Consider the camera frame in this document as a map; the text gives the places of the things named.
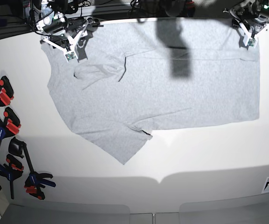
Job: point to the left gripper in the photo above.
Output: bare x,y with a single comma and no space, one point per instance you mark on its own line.
249,20

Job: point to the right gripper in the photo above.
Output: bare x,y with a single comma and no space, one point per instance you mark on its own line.
61,32

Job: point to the light grey T-shirt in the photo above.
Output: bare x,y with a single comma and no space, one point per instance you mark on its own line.
157,75

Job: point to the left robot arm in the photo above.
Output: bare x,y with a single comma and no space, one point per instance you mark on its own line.
244,2

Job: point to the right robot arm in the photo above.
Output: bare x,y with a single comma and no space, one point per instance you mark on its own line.
50,8

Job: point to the long bar blue clamp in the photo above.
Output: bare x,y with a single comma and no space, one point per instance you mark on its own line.
35,181

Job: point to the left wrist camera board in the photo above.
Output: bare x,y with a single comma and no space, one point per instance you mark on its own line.
252,42

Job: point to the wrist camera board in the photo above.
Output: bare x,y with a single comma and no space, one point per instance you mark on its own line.
70,56
252,42

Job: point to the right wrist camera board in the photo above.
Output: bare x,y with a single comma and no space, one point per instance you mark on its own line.
70,56

